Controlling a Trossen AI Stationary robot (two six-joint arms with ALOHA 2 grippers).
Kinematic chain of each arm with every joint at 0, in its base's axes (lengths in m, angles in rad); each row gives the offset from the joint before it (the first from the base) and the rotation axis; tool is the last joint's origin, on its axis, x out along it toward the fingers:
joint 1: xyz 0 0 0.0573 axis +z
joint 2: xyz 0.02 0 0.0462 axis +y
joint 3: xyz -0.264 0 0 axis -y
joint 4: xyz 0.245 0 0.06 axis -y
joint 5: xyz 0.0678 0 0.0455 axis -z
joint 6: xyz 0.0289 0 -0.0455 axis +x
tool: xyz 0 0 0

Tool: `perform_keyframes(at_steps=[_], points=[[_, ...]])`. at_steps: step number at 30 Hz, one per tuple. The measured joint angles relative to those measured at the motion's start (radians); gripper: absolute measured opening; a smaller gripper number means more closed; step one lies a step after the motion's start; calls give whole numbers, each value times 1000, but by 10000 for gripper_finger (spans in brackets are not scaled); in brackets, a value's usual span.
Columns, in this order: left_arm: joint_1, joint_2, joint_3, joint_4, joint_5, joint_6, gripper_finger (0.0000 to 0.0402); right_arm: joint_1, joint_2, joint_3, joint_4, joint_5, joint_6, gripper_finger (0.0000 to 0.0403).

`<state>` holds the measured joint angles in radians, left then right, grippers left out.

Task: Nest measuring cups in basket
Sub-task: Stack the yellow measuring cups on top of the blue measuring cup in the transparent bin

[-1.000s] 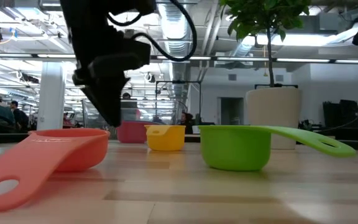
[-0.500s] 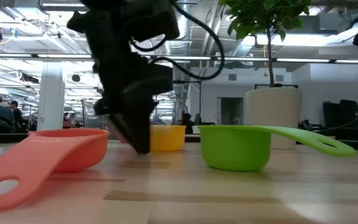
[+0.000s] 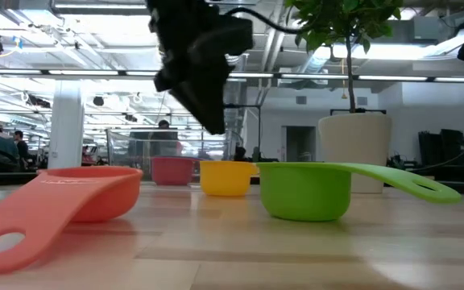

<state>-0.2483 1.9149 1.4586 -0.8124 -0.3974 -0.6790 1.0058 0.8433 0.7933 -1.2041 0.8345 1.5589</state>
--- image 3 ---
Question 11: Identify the yellow measuring cup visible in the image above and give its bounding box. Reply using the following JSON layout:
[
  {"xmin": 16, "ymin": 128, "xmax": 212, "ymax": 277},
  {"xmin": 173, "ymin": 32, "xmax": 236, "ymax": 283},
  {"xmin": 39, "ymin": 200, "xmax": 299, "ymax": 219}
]
[{"xmin": 198, "ymin": 159, "xmax": 259, "ymax": 197}]

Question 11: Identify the long ceiling light strip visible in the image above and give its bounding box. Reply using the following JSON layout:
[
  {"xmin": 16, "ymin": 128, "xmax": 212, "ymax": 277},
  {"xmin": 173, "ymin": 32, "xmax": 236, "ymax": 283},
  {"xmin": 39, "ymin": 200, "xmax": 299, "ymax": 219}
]
[
  {"xmin": 0, "ymin": 68, "xmax": 281, "ymax": 78},
  {"xmin": 302, "ymin": 73, "xmax": 464, "ymax": 84}
]

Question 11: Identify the green measuring cup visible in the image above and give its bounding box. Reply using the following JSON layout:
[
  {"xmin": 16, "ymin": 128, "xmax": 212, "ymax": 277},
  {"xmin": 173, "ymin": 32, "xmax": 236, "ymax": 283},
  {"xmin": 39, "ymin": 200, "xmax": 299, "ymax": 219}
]
[{"xmin": 255, "ymin": 161, "xmax": 462, "ymax": 222}]

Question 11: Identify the clear glass enclosure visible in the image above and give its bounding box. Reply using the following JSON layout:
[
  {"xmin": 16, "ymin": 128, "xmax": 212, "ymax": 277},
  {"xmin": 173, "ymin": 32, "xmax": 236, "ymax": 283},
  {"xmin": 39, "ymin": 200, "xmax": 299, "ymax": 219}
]
[{"xmin": 106, "ymin": 127, "xmax": 233, "ymax": 181}]

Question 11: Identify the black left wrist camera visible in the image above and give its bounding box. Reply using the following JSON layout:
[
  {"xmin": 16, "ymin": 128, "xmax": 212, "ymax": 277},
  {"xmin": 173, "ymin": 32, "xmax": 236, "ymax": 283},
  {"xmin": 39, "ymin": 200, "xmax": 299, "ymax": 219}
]
[{"xmin": 211, "ymin": 14, "xmax": 254, "ymax": 56}]

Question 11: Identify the red measuring cup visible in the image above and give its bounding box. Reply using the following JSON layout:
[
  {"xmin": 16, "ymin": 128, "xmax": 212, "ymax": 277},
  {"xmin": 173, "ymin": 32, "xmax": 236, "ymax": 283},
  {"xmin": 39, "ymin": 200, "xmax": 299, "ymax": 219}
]
[{"xmin": 150, "ymin": 155, "xmax": 196, "ymax": 187}]

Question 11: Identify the black frame bar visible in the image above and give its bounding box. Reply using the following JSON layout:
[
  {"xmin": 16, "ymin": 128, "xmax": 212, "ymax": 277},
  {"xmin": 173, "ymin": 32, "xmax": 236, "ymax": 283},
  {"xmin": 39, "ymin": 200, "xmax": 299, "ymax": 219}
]
[{"xmin": 329, "ymin": 107, "xmax": 387, "ymax": 117}]

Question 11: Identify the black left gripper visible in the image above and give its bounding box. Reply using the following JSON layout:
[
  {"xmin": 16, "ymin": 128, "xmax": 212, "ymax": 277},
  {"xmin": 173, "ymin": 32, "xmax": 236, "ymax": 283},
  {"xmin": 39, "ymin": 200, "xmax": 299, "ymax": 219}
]
[{"xmin": 153, "ymin": 23, "xmax": 233, "ymax": 135}]

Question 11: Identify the coral measuring cup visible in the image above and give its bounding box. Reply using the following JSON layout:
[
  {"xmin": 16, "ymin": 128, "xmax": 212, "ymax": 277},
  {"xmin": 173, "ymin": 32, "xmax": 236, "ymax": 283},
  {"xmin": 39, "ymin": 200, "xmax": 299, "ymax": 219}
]
[{"xmin": 0, "ymin": 165, "xmax": 143, "ymax": 276}]

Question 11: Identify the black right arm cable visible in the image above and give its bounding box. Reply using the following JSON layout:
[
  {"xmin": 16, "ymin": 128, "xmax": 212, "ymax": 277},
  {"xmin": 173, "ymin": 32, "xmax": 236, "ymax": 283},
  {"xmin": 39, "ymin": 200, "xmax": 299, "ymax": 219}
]
[{"xmin": 411, "ymin": 118, "xmax": 464, "ymax": 174}]

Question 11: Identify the white planter pot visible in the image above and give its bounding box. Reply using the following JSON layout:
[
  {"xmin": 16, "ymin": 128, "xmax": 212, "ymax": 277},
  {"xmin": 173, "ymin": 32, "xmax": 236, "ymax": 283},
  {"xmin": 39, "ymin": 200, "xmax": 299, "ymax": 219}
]
[{"xmin": 317, "ymin": 112, "xmax": 393, "ymax": 194}]

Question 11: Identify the green potted tree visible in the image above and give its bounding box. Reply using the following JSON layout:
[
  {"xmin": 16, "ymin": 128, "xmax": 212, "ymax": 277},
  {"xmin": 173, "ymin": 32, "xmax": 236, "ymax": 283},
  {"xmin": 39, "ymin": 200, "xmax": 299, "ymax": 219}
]
[{"xmin": 284, "ymin": 0, "xmax": 404, "ymax": 114}]

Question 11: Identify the white building column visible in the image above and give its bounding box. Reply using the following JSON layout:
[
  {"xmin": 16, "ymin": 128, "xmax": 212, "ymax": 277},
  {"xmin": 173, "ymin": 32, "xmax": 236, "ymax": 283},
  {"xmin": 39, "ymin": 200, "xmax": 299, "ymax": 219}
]
[{"xmin": 48, "ymin": 79, "xmax": 87, "ymax": 168}]

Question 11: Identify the black equipment rack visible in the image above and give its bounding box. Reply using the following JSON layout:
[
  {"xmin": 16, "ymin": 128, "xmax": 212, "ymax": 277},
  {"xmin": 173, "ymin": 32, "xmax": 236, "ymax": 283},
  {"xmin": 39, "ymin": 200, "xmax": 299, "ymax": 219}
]
[{"xmin": 418, "ymin": 128, "xmax": 464, "ymax": 164}]

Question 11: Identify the black left wrist camera cable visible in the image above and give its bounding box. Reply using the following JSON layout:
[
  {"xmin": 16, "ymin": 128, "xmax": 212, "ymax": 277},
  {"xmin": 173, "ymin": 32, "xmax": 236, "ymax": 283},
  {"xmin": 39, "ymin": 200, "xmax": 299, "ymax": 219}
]
[{"xmin": 223, "ymin": 6, "xmax": 301, "ymax": 35}]

